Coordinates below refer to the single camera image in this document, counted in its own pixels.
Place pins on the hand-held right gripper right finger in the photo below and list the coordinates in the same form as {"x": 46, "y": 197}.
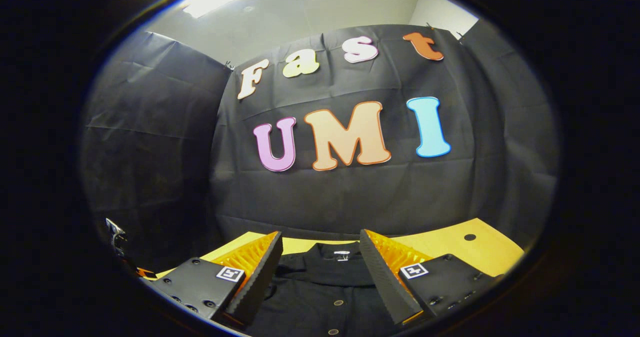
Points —
{"x": 382, "y": 282}

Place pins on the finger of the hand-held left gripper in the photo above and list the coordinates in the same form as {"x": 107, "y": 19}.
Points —
{"x": 146, "y": 273}

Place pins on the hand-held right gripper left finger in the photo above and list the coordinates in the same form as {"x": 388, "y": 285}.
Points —
{"x": 255, "y": 284}

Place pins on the black button shirt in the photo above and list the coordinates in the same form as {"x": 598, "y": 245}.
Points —
{"x": 320, "y": 292}

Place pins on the black backdrop cloth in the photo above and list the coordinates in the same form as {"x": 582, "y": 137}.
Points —
{"x": 350, "y": 197}

